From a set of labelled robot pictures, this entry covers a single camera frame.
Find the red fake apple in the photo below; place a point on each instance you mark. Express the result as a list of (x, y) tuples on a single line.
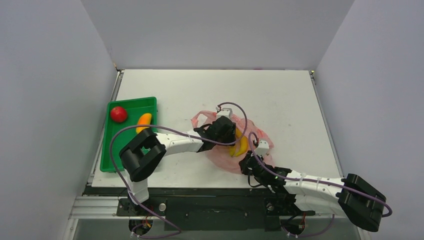
[(118, 114)]

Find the yellow fake banana bunch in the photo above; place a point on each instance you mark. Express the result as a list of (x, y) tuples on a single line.
[(241, 146)]

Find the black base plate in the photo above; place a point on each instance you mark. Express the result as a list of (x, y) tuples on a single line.
[(266, 223)]

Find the aluminium frame rail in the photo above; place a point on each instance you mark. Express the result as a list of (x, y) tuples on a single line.
[(96, 207)]

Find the pink plastic bag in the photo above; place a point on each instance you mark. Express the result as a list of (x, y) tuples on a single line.
[(228, 157)]

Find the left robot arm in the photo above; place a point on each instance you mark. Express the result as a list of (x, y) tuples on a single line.
[(141, 156)]

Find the orange fake fruit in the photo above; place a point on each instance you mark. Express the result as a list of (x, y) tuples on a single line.
[(144, 120)]

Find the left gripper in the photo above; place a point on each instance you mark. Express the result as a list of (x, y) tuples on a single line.
[(230, 138)]

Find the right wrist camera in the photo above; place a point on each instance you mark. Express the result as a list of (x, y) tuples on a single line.
[(262, 148)]

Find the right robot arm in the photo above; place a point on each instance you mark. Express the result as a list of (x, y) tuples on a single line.
[(351, 197)]

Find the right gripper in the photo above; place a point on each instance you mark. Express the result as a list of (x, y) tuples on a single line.
[(250, 162)]

